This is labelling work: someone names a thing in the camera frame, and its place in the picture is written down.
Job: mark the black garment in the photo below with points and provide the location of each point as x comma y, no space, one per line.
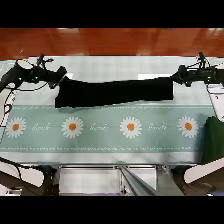
113,91

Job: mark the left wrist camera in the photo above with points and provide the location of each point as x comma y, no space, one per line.
41,61

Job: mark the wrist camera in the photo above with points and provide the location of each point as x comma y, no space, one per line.
41,61
201,60

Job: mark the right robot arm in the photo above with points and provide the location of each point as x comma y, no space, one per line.
213,75

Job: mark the silver frame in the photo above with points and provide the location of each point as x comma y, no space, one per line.
90,180

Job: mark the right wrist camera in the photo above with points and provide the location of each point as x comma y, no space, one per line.
201,60

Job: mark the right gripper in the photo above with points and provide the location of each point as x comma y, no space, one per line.
183,75

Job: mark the dark green garment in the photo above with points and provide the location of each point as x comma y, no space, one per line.
213,140

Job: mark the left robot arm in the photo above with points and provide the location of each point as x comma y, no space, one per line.
20,71

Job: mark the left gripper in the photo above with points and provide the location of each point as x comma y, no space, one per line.
59,76

